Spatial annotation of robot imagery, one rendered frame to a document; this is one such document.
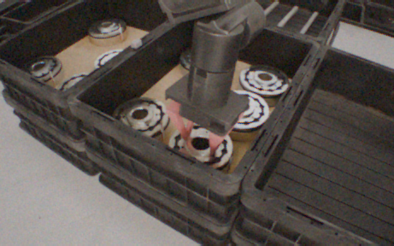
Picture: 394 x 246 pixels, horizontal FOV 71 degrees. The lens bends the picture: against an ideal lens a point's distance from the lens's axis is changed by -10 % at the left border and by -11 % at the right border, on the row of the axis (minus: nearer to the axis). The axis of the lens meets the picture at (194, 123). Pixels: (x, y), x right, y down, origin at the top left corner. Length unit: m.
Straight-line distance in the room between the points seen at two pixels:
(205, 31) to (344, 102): 0.42
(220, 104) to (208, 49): 0.08
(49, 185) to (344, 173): 0.58
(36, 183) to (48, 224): 0.11
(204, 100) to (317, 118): 0.30
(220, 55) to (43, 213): 0.48
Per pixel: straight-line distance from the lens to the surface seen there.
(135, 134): 0.41
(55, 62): 0.75
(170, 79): 0.67
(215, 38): 0.34
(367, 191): 0.54
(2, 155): 0.82
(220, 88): 0.37
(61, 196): 0.67
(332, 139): 0.59
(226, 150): 0.48
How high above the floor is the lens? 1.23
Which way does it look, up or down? 45 degrees down
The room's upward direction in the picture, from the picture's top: straight up
